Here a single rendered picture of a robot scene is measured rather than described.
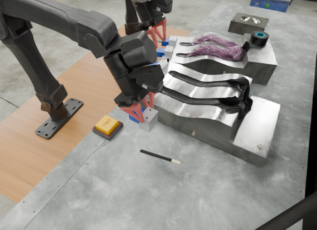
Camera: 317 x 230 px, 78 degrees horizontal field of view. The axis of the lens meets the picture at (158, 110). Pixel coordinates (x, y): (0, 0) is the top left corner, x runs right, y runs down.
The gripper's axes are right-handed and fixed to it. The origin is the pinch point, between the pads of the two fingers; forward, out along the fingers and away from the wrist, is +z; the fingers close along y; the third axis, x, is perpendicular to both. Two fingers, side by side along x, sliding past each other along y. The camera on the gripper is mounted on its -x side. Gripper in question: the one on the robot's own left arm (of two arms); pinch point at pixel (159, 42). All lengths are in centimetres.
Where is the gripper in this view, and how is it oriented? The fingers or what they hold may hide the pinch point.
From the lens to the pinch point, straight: 78.9
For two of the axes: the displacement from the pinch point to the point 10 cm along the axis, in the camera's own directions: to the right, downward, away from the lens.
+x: -7.5, 0.0, 6.6
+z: 4.3, 7.7, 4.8
